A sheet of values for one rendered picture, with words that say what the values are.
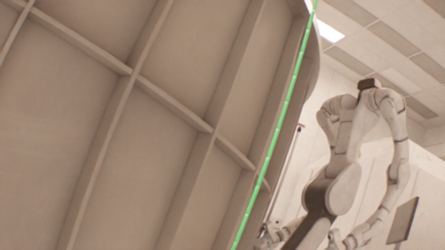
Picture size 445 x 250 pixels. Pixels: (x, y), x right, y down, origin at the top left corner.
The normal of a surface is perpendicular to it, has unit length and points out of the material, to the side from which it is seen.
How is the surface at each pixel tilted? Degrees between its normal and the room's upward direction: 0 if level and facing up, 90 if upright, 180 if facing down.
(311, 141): 90
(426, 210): 90
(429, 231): 90
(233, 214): 90
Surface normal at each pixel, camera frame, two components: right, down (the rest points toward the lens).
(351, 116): -0.86, -0.33
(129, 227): 0.77, 0.11
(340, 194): 0.40, -0.13
